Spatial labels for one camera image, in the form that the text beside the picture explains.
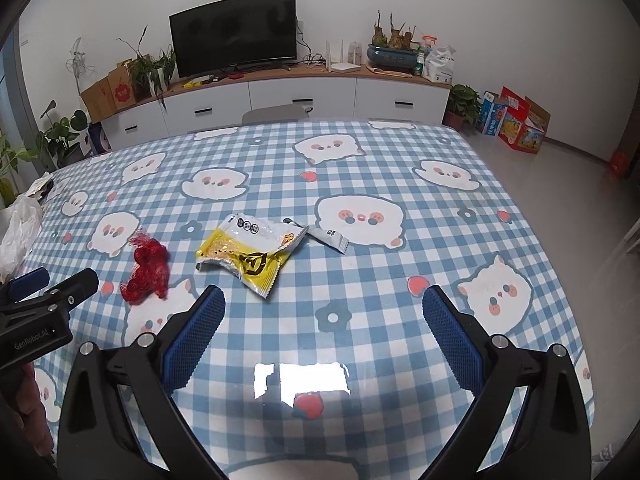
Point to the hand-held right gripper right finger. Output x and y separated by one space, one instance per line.
452 335

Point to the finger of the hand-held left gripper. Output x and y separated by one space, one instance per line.
75 285
30 281

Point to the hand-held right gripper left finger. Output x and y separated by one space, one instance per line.
195 330

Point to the red mesh net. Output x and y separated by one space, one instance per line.
147 270

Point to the yellow snack wrapper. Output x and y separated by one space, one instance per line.
245 255

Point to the person's left hand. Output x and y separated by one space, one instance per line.
37 410

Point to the white plastic bag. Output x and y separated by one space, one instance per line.
20 235

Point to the blue checkered cat tablecloth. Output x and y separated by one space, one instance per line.
400 260

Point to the small white packet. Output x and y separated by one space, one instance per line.
37 185

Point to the green pothos plant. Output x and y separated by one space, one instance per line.
60 135

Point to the blue white bag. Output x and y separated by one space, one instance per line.
97 137

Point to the small grey white sachet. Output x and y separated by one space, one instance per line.
330 237

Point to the plain brown cardboard box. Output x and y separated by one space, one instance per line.
97 100

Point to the cardboard box red flower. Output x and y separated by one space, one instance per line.
122 90

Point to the grey patterned cloth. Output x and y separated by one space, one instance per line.
605 467

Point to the red yellow colourful box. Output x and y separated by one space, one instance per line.
522 130

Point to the blue colourful box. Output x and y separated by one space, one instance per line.
492 115

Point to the long-leaf potted plant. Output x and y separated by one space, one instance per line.
150 67

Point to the grey chair back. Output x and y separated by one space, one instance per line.
275 114

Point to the small potted floor plant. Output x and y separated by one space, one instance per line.
462 100

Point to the yellow item on cabinet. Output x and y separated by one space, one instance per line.
195 82

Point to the white wood-top cabinet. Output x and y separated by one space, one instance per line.
300 90

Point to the white paper bag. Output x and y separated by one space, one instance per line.
440 67

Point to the spray bottle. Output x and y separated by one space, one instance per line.
421 62

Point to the blue planter with bonsai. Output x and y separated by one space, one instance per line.
390 55

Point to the white router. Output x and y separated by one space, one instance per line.
345 66

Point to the black flat television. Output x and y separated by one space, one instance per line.
232 35

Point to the red object by wall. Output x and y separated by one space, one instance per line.
620 162

